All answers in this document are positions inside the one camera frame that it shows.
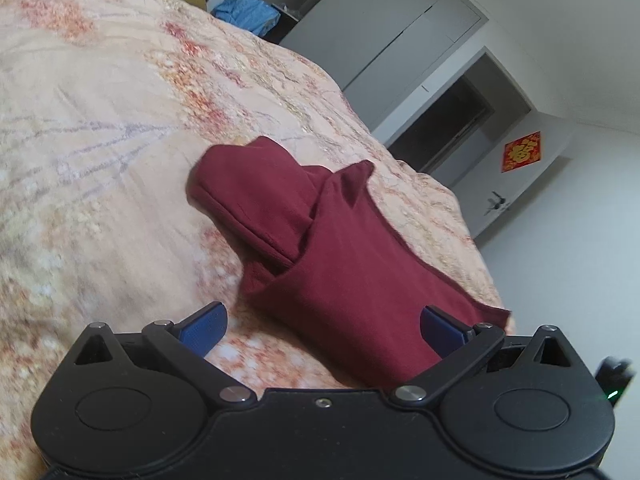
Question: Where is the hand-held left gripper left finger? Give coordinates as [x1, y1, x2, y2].
[74, 301, 258, 408]

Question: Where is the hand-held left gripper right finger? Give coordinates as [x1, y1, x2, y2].
[389, 305, 575, 409]

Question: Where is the dark red long-sleeved sweater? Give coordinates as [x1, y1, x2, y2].
[186, 135, 513, 391]

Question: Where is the white room door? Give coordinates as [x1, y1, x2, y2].
[471, 111, 576, 242]

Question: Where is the red diamond door decoration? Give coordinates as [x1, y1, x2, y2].
[501, 130, 542, 174]

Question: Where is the pink floral blanket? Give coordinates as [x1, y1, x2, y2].
[0, 0, 507, 478]

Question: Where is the grey built-in wardrobe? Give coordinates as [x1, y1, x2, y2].
[220, 0, 489, 132]

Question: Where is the blue cloth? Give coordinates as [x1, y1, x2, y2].
[212, 0, 282, 39]

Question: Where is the white door frame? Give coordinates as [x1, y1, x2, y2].
[386, 46, 535, 189]

